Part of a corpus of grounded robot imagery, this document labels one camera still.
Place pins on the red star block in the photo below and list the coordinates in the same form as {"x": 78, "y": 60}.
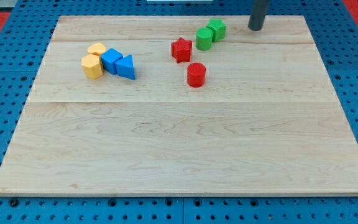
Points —
{"x": 181, "y": 50}

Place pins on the green star block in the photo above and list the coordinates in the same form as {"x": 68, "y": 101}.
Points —
{"x": 218, "y": 28}

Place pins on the red cylinder block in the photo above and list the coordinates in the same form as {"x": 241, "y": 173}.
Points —
{"x": 196, "y": 73}

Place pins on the blue triangle block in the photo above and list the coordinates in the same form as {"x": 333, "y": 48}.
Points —
{"x": 125, "y": 67}

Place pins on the green cylinder block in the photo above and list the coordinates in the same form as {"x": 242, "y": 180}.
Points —
{"x": 204, "y": 38}

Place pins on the blue cube block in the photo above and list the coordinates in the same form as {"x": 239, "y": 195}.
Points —
{"x": 109, "y": 59}

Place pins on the wooden board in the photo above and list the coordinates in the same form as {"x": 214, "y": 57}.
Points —
{"x": 267, "y": 122}

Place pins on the yellow hexagon block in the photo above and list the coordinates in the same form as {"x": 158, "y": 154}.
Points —
{"x": 92, "y": 66}

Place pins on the yellow heart block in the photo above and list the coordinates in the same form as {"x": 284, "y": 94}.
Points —
{"x": 96, "y": 49}

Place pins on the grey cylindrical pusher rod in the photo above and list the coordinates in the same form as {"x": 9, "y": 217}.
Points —
{"x": 258, "y": 14}

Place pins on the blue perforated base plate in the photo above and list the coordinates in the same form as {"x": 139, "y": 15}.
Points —
{"x": 23, "y": 42}

